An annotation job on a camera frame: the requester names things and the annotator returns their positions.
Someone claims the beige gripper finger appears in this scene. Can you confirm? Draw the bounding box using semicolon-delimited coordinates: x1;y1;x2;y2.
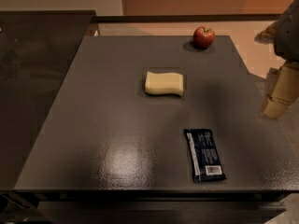
261;61;299;119

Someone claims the red apple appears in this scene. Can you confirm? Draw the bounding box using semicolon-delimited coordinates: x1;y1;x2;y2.
193;26;215;49

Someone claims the yellow sponge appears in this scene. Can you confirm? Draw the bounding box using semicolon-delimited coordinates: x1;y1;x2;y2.
145;72;184;96

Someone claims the dark blue snack wrapper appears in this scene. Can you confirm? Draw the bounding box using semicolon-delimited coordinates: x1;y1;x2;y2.
184;129;226;182

